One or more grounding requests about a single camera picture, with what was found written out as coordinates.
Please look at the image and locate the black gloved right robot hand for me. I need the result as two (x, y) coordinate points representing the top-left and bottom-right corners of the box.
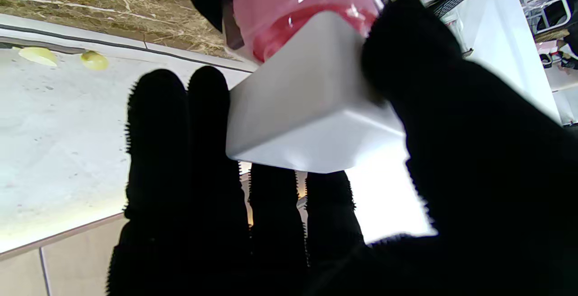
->
(106, 0), (578, 296)

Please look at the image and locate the white square container lid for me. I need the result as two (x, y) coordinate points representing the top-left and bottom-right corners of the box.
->
(225, 10), (406, 174)

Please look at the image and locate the grey metal rack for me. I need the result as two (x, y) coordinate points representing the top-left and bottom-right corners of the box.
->
(517, 0), (572, 35)

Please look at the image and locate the beige wall cabinet door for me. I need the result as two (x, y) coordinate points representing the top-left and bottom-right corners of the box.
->
(42, 215), (129, 296)
(0, 249), (43, 296)

